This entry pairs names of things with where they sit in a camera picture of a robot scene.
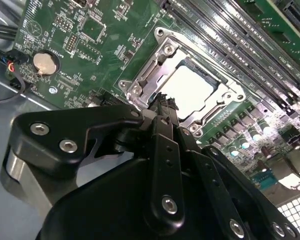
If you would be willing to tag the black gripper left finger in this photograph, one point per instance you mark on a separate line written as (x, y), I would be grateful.
(65, 121)

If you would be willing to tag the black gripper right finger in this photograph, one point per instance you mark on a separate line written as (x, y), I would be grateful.
(215, 180)

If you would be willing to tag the silver square CPU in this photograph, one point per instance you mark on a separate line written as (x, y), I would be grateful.
(190, 87)

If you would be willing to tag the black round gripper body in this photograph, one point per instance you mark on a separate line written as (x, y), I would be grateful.
(102, 212)

